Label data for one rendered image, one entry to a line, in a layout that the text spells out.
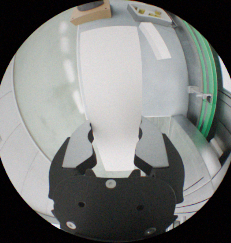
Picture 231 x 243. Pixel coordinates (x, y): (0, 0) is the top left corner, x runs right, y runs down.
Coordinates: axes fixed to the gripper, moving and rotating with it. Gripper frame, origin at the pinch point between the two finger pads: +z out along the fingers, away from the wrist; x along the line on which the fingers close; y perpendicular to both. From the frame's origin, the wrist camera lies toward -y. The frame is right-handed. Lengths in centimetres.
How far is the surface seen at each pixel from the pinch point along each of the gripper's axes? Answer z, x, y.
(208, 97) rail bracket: 9.2, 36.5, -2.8
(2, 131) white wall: 3, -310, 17
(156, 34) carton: 28.2, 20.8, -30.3
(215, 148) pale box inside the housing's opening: 0, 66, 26
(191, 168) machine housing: -1.0, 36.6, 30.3
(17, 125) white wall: 73, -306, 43
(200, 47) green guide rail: 17, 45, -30
